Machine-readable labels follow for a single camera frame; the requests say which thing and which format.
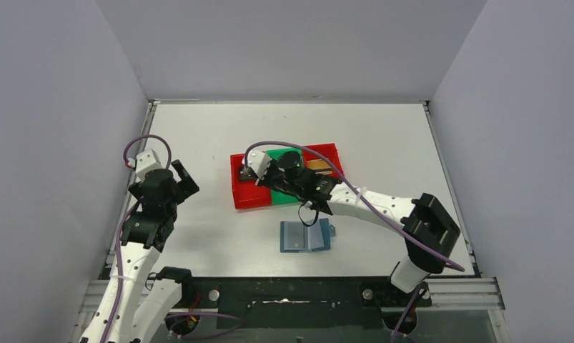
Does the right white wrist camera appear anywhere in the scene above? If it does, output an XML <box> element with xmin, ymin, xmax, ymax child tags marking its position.
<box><xmin>244</xmin><ymin>149</ymin><xmax>272</xmax><ymax>179</ymax></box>

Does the green plastic bin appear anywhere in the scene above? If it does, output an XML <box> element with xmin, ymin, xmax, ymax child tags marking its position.
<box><xmin>266</xmin><ymin>148</ymin><xmax>302</xmax><ymax>206</ymax></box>

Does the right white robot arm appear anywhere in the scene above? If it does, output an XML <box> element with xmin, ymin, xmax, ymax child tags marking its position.
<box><xmin>244</xmin><ymin>150</ymin><xmax>461</xmax><ymax>293</ymax></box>

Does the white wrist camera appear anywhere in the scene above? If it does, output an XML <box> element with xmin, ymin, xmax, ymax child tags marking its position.
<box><xmin>244</xmin><ymin>149</ymin><xmax>272</xmax><ymax>179</ymax></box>
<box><xmin>135</xmin><ymin>149</ymin><xmax>164</xmax><ymax>182</ymax></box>

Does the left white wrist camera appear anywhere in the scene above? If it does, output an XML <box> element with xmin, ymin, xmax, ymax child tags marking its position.
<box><xmin>135</xmin><ymin>149</ymin><xmax>164</xmax><ymax>182</ymax></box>

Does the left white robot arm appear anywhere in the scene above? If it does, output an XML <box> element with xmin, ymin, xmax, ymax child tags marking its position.
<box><xmin>79</xmin><ymin>160</ymin><xmax>199</xmax><ymax>342</ymax></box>

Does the teal card holder wallet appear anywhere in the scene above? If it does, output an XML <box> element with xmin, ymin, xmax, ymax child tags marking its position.
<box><xmin>279</xmin><ymin>218</ymin><xmax>336</xmax><ymax>253</ymax></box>

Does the red plastic bin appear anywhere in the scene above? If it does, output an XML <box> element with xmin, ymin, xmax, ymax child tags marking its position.
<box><xmin>229</xmin><ymin>154</ymin><xmax>272</xmax><ymax>210</ymax></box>
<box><xmin>299</xmin><ymin>143</ymin><xmax>344</xmax><ymax>192</ymax></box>

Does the gold credit card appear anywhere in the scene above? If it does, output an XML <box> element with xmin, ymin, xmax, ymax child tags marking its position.
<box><xmin>307</xmin><ymin>159</ymin><xmax>332</xmax><ymax>174</ymax></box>

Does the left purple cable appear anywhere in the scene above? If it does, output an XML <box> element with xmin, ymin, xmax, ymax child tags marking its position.
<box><xmin>99</xmin><ymin>134</ymin><xmax>244</xmax><ymax>343</ymax></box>

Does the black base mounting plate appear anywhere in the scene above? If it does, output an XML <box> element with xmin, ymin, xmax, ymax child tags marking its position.
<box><xmin>178</xmin><ymin>276</ymin><xmax>432</xmax><ymax>329</ymax></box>

